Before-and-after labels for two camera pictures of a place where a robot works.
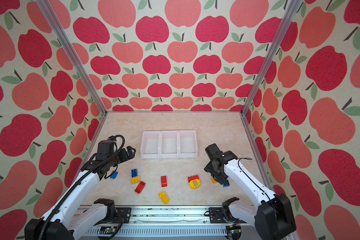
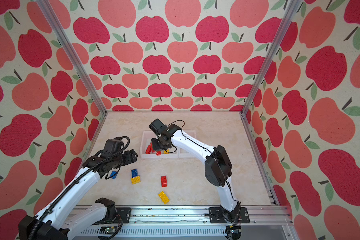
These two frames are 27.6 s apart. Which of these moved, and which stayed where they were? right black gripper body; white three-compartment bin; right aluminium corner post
Moved: right black gripper body
Stayed: white three-compartment bin; right aluminium corner post
